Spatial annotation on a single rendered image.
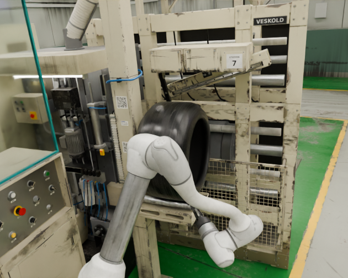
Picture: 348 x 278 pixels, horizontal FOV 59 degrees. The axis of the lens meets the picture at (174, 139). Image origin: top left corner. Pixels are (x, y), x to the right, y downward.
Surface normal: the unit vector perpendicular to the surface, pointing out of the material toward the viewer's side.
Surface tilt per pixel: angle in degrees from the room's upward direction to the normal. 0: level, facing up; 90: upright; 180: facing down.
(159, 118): 32
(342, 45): 90
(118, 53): 90
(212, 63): 90
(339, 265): 0
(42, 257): 90
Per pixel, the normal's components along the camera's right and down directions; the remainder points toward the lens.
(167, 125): -0.29, -0.49
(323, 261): -0.07, -0.93
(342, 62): -0.53, 0.34
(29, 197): 0.92, 0.07
